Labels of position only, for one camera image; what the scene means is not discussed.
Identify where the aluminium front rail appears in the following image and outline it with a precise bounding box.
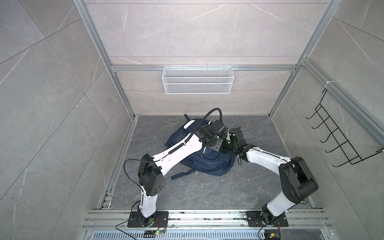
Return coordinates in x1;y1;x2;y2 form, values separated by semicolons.
81;209;332;231

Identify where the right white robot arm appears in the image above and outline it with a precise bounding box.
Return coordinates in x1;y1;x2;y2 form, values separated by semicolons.
223;128;319;223

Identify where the navy blue student backpack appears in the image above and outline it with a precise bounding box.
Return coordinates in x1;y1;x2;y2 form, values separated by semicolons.
165;115;236;180

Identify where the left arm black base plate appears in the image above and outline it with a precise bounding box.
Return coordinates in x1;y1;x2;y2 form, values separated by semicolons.
127;211;169;228

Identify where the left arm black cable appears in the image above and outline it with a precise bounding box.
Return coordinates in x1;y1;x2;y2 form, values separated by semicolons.
184;107;223;145

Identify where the black wire hook rack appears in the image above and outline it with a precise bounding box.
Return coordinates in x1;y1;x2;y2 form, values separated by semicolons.
306;89;384;168

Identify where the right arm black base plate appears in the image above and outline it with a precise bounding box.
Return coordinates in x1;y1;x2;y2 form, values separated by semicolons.
243;211;289;227

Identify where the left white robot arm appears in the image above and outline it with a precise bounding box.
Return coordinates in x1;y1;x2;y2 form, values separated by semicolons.
138;119;235;218

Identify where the white wire mesh basket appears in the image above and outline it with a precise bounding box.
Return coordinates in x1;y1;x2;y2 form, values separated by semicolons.
162;67;235;95

